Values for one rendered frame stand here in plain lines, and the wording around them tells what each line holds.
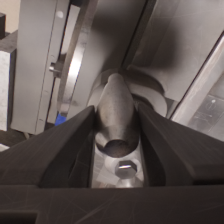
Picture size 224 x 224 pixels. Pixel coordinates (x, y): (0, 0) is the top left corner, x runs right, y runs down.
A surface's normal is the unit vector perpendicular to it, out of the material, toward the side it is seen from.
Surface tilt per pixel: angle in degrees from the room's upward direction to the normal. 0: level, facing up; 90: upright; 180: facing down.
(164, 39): 90
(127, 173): 90
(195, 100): 90
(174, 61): 90
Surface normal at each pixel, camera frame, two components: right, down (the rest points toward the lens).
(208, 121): -0.01, 0.56
